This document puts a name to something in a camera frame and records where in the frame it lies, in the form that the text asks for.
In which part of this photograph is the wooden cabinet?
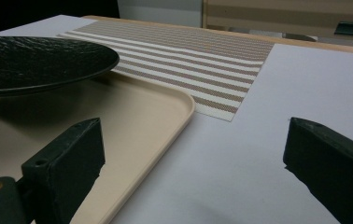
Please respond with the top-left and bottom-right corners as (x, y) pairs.
(202, 0), (353, 41)

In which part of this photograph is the black curtain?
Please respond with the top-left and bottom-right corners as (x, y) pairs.
(0, 0), (120, 36)

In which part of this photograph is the striped woven placemat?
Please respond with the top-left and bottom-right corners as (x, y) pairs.
(57, 20), (275, 122)

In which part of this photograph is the black textured plate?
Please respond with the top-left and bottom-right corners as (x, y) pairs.
(0, 35), (120, 97)

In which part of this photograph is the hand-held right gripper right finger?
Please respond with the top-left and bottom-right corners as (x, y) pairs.
(282, 116), (353, 224)

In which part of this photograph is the grey chair base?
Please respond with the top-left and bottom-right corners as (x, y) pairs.
(227, 27), (318, 42)

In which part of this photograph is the pale blue board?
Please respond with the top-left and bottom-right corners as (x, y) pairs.
(0, 14), (353, 224)

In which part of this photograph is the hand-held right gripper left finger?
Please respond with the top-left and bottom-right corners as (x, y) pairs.
(21, 117), (106, 224)

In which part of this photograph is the beige plastic tray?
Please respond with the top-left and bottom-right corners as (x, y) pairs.
(0, 70), (196, 224)

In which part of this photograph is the white cabinet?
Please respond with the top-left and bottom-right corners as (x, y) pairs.
(117, 0), (205, 28)

